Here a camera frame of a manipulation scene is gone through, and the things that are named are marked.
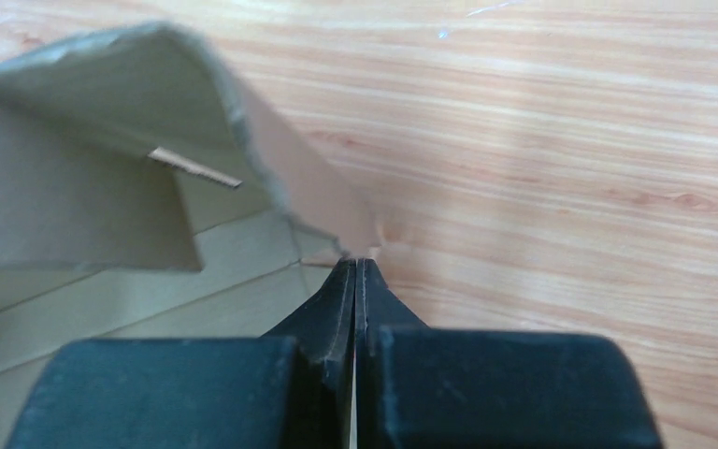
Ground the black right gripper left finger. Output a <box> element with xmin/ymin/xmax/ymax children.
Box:
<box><xmin>7</xmin><ymin>260</ymin><xmax>356</xmax><ymax>448</ymax></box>

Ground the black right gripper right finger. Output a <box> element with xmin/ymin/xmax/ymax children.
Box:
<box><xmin>355</xmin><ymin>259</ymin><xmax>664</xmax><ymax>448</ymax></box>

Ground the brown cardboard box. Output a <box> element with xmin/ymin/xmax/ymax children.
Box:
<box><xmin>0</xmin><ymin>22</ymin><xmax>381</xmax><ymax>448</ymax></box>

